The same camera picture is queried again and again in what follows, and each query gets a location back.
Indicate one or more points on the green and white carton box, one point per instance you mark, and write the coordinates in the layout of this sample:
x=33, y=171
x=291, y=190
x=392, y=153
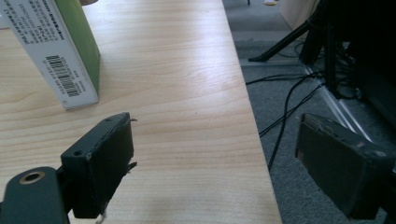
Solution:
x=53, y=53

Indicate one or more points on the aluminium floor rail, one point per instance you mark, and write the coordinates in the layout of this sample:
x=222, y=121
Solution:
x=339, y=109

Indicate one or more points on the brown round object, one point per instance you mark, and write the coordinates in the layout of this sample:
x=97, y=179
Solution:
x=88, y=2

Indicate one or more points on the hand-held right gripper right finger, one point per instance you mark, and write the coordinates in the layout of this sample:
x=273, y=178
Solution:
x=333, y=165

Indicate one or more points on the beige wooden furniture panel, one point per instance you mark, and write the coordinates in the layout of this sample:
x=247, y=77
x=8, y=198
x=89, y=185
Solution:
x=297, y=12

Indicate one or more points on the black tripod stand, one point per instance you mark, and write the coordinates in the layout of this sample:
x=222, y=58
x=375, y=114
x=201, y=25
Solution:
x=289, y=35

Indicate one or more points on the small yellow white object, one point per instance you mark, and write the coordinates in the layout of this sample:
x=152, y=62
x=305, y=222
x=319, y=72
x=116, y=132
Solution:
x=270, y=2

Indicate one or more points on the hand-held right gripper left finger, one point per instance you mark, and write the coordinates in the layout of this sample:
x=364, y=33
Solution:
x=102, y=165

